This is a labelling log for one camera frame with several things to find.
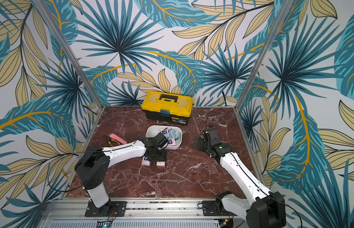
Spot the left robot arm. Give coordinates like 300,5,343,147
74,133,168,212

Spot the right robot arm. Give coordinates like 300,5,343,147
193,125,286,228

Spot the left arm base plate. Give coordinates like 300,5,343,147
85,200,127,217

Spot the pink Tempo pack in box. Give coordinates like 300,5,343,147
161,129,169,138

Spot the blue elephant tissue pack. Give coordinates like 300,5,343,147
168,128,175,138

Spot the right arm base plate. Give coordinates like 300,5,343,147
202,200,231,217

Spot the yellow black toolbox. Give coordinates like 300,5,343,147
141,91,193,124

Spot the aluminium front rail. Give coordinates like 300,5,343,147
38,198,247,228

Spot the pink Tempo tissue pack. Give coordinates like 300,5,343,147
141,159,152,167
156,161,166,167
167,138,176,146

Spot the green white tissue pack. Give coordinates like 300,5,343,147
174,130,180,141

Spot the white plastic storage box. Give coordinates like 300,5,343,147
146,125,183,150

